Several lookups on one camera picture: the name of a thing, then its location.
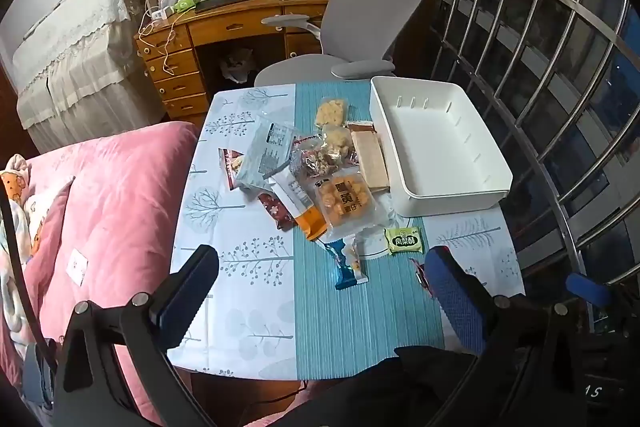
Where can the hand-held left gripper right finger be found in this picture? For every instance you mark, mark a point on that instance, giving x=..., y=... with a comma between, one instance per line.
x=455, y=297

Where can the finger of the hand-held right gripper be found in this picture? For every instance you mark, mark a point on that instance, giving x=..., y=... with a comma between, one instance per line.
x=589, y=290

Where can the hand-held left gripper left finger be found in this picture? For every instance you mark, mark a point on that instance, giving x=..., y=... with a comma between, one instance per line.
x=186, y=304

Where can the dark red snack packet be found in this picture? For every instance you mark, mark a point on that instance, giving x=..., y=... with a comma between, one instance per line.
x=277, y=212

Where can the red and white snack packet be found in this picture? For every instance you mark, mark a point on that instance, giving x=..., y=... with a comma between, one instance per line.
x=229, y=167

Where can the yellow egg yolk snack packet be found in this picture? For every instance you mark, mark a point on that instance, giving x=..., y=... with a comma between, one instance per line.
x=345, y=202

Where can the white plastic bin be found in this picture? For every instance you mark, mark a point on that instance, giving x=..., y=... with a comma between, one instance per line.
x=440, y=147

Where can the long sponge cake packet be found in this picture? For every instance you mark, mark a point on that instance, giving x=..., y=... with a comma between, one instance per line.
x=370, y=162

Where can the beige rice crisp packet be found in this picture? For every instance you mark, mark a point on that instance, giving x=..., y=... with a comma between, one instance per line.
x=340, y=146
x=331, y=112

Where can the small brown snack packet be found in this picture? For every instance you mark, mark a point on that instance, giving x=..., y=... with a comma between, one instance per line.
x=361, y=125

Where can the metal window grille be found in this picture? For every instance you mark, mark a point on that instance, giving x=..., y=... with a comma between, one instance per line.
x=575, y=247

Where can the tree print tablecloth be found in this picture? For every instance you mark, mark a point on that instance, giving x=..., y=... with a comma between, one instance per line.
x=250, y=307

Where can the green snack packet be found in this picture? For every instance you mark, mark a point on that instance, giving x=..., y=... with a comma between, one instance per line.
x=404, y=240

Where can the blue snack packet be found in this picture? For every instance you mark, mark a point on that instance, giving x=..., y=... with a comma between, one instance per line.
x=347, y=267

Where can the black clothing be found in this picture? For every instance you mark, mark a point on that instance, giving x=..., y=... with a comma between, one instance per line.
x=390, y=392

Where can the pink blanket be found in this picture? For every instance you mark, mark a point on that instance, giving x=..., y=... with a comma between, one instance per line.
x=110, y=207

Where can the white and orange snack packet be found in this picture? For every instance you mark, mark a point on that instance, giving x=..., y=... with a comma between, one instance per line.
x=300, y=202

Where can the grey snack packet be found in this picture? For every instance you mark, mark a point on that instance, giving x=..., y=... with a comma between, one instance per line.
x=265, y=152

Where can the cartoon print blanket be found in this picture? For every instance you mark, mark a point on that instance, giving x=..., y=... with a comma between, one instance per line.
x=15, y=257

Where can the trash bin with bag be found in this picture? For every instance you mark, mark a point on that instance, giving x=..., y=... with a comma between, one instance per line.
x=239, y=66

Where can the wooden desk with drawers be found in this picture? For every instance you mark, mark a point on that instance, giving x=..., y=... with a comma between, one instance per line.
x=225, y=27

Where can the green tissue pack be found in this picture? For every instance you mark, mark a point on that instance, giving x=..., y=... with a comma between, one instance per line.
x=185, y=3

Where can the grey office chair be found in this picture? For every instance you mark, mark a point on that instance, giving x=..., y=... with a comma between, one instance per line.
x=370, y=7

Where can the black keyboard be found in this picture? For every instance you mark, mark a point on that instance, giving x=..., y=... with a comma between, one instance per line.
x=222, y=2

